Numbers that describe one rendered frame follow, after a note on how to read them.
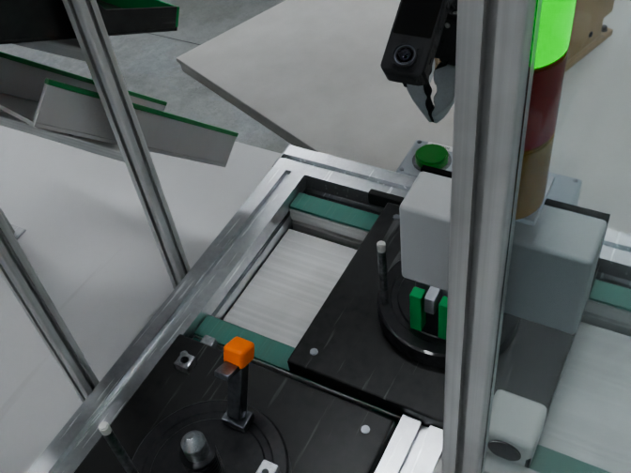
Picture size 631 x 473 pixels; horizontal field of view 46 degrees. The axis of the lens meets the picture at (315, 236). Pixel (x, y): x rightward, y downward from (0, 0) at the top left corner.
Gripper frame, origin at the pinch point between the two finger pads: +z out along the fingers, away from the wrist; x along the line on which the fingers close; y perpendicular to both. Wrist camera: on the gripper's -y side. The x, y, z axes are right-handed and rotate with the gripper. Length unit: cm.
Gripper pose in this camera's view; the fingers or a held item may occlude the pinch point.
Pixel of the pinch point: (431, 115)
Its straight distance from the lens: 88.1
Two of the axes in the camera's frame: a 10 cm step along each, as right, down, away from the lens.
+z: 1.1, 6.9, 7.2
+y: 4.7, -6.7, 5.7
